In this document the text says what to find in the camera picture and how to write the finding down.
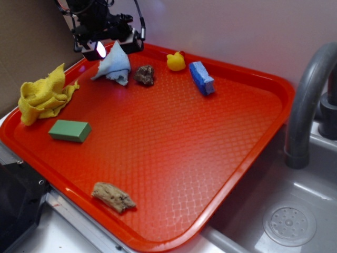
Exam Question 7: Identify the dark brown rock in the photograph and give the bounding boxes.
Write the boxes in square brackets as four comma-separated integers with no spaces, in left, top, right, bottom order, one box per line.
[133,65,154,86]

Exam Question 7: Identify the grey sink faucet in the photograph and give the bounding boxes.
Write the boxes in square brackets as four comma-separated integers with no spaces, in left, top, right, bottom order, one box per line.
[284,42,336,169]

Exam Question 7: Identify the blue sponge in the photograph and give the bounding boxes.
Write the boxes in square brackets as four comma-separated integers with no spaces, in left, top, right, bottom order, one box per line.
[189,61,215,96]

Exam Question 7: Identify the yellow cloth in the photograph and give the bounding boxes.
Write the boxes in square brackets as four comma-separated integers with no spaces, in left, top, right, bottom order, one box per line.
[18,64,80,126]

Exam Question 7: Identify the yellow rubber duck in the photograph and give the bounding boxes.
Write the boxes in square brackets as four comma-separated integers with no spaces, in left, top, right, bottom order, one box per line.
[166,51,186,71]

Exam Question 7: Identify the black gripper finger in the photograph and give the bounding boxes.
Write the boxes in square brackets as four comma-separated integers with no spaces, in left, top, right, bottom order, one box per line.
[118,29,144,54]

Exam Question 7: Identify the grey sink basin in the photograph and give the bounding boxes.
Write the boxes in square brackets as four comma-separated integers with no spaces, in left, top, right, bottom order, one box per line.
[202,130,336,252]

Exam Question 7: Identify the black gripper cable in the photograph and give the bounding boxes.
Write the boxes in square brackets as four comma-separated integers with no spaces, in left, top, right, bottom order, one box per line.
[133,0,146,42]

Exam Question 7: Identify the red plastic tray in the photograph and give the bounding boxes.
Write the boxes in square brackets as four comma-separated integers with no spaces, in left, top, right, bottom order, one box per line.
[1,45,294,252]

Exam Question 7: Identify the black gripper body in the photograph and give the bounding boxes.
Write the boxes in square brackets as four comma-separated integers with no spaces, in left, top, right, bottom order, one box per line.
[66,1,133,44]

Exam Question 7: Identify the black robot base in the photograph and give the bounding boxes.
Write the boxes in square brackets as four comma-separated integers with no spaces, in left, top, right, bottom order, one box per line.
[1,163,49,252]

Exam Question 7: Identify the light blue cloth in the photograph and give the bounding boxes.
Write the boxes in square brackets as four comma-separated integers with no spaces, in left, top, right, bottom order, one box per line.
[91,42,131,86]

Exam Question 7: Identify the round sink drain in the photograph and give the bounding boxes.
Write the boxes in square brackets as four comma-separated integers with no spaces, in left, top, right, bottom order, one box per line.
[263,201,316,247]

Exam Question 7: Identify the tan driftwood piece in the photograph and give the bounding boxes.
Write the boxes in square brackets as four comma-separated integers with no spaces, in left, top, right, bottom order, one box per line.
[92,182,136,213]

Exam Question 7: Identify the brown cardboard panel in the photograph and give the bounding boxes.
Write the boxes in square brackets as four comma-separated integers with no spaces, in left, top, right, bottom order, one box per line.
[1,1,82,116]

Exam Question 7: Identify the gripper finger with light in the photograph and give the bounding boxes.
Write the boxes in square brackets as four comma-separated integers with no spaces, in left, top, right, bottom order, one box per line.
[74,41,106,61]

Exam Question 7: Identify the green rectangular block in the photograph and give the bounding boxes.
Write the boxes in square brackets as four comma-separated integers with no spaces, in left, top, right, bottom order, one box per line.
[48,120,92,143]

